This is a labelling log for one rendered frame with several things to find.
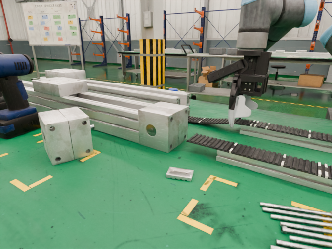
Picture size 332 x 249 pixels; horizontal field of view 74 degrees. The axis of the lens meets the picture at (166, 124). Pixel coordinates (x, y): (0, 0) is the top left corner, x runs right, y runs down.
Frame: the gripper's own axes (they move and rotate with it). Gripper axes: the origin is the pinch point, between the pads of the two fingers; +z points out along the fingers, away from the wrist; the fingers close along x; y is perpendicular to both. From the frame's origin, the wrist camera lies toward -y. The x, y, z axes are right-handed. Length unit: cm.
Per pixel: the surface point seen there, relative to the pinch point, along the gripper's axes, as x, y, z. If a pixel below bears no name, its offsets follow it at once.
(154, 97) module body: -5.1, -26.2, -4.3
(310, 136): -2.3, 19.6, -0.1
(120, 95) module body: -4.0, -42.9, -2.8
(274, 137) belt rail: -2.0, 11.8, 2.2
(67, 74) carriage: -5, -75, -8
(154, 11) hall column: 254, -212, -70
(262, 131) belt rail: -2.0, 8.6, 1.3
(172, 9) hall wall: 739, -479, -146
